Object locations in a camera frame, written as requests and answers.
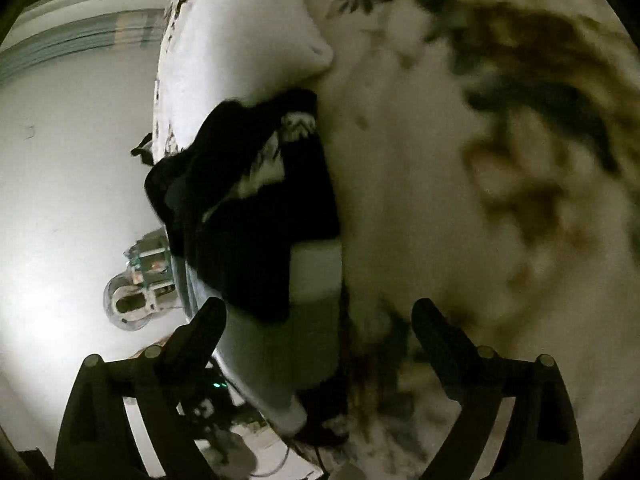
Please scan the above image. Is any grey-green banded curtain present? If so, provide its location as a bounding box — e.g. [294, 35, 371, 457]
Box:
[0, 9, 167, 84]

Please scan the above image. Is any striped knit sweater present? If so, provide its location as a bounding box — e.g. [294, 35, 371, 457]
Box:
[144, 88, 351, 437]

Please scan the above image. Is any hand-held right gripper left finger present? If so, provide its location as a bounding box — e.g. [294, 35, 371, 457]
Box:
[54, 297, 229, 480]

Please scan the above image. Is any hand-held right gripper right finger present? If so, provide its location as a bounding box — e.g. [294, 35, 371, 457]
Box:
[411, 297, 584, 480]

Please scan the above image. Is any white folded cloth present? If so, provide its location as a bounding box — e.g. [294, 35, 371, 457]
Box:
[197, 0, 335, 107]

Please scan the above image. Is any floral bedspread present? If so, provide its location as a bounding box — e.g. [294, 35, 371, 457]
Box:
[151, 0, 637, 480]

